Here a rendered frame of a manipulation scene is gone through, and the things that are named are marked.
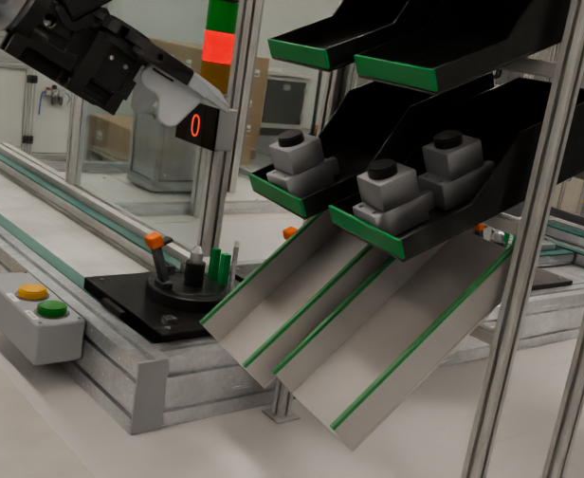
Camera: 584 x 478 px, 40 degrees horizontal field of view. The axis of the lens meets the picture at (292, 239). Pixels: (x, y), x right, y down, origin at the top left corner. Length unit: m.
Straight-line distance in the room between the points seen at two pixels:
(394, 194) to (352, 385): 0.22
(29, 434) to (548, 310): 1.02
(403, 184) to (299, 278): 0.27
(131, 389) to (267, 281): 0.22
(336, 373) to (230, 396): 0.27
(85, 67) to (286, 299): 0.40
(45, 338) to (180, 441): 0.23
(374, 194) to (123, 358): 0.42
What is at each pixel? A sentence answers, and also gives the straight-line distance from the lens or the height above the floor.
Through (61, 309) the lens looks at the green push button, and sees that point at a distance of 1.15.
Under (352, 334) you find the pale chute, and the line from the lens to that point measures 0.94.
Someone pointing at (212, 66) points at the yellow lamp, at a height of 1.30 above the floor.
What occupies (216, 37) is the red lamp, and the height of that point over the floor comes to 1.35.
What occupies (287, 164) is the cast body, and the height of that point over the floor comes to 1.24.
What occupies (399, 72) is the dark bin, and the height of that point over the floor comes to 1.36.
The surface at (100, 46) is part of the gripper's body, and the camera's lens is 0.80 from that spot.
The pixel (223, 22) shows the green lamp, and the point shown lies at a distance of 1.38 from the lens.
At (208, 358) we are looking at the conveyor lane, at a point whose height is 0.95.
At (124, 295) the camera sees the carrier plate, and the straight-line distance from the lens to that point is 1.23.
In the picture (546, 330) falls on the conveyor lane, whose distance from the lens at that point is 1.69.
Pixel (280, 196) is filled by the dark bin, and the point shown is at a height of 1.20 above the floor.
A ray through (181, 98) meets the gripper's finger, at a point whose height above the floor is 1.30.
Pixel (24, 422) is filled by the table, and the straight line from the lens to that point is 1.10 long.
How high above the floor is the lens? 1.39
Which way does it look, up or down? 14 degrees down
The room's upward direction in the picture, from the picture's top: 9 degrees clockwise
